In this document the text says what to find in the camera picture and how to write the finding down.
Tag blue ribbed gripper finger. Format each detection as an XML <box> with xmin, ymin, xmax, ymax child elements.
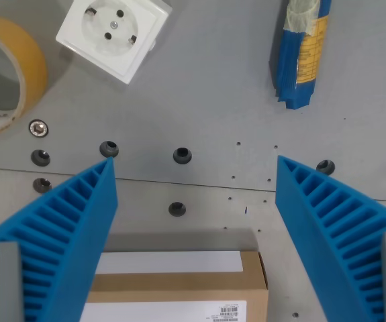
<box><xmin>0</xmin><ymin>156</ymin><xmax>118</xmax><ymax>322</ymax></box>
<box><xmin>275</xmin><ymin>154</ymin><xmax>386</xmax><ymax>322</ymax></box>

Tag blue bag with yellow label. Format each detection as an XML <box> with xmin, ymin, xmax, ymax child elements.
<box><xmin>268</xmin><ymin>0</ymin><xmax>333</xmax><ymax>111</ymax></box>

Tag silver hex screw with washer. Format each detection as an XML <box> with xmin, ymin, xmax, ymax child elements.
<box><xmin>28</xmin><ymin>119</ymin><xmax>50</xmax><ymax>138</ymax></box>

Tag brown cardboard box white labels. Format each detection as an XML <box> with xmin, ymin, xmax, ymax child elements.
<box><xmin>79</xmin><ymin>250</ymin><xmax>269</xmax><ymax>322</ymax></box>

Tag yellow adhesive tape roll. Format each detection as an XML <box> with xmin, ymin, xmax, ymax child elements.
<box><xmin>0</xmin><ymin>17</ymin><xmax>49</xmax><ymax>138</ymax></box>

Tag white electrical socket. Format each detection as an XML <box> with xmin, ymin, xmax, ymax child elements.
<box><xmin>55</xmin><ymin>0</ymin><xmax>173</xmax><ymax>85</ymax></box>

